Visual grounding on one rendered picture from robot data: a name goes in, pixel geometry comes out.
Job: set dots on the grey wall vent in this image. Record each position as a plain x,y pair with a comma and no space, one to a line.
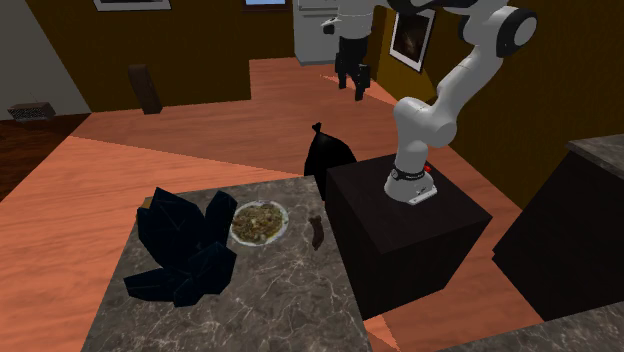
30,112

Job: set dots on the window with blue sky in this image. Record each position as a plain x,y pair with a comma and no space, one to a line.
264,3

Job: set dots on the grey refrigerator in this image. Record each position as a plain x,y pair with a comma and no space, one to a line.
312,34

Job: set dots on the white plate with food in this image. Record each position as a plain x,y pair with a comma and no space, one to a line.
258,223

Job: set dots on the black robot stand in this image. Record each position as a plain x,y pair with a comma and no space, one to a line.
404,244

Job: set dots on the dark cabinet with stone top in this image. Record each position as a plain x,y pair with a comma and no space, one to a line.
565,234

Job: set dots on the black garbage bag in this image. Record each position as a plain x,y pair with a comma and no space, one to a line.
326,153

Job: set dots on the dark brown upright post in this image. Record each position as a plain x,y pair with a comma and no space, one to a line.
144,90

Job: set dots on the white framed dark wall picture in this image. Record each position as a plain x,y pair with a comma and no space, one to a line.
412,36

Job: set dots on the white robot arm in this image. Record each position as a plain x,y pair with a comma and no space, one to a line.
429,122

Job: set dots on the small brown lumpy object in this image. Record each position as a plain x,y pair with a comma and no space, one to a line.
317,233

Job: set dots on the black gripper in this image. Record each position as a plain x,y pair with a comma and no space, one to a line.
353,48

